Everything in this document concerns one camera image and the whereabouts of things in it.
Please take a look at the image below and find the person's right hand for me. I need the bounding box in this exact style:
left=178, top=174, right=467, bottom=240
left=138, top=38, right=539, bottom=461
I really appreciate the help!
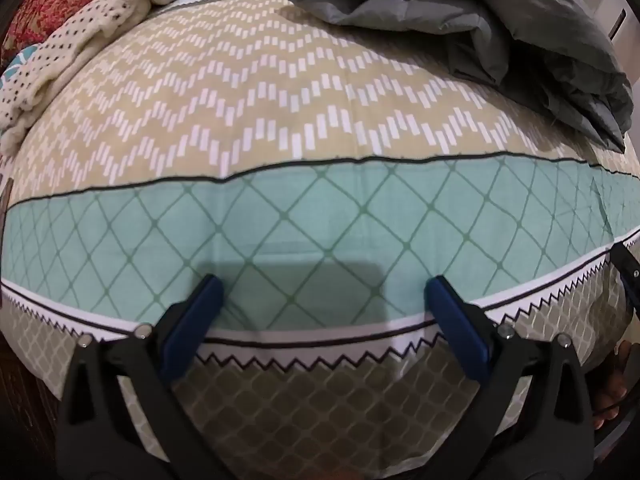
left=592, top=340, right=633, bottom=431

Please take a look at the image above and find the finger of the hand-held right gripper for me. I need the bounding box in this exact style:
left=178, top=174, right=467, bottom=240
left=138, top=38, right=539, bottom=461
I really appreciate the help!
left=607, top=241, right=640, bottom=312

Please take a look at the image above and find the white black-dotted cloth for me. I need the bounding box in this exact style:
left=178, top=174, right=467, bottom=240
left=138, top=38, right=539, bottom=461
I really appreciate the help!
left=0, top=0, right=192, bottom=157

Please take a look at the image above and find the white furniture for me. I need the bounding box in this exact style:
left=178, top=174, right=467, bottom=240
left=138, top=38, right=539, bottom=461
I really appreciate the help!
left=582, top=0, right=632, bottom=42

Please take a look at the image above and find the wooden bed frame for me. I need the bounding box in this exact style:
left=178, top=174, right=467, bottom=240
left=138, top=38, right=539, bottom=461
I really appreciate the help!
left=0, top=340, right=58, bottom=463

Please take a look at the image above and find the patterned beige teal bed sheet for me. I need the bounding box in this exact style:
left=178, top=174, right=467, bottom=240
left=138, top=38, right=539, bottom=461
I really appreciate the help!
left=0, top=0, right=640, bottom=467

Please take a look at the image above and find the red floral blanket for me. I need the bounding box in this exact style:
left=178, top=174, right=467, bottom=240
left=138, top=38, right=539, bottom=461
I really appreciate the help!
left=0, top=0, right=132, bottom=69

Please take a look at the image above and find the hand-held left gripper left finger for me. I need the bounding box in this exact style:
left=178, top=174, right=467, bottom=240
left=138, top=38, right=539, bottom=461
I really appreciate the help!
left=56, top=274, right=226, bottom=462

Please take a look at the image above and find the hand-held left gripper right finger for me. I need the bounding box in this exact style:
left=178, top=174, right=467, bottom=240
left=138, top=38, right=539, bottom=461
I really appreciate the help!
left=424, top=274, right=595, bottom=462

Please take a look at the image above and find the teal white patterned cloth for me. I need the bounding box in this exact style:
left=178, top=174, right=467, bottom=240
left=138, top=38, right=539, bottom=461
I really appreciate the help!
left=0, top=44, right=42, bottom=92

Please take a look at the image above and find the grey blanket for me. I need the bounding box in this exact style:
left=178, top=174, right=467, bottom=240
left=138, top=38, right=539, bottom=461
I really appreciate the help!
left=277, top=0, right=634, bottom=154

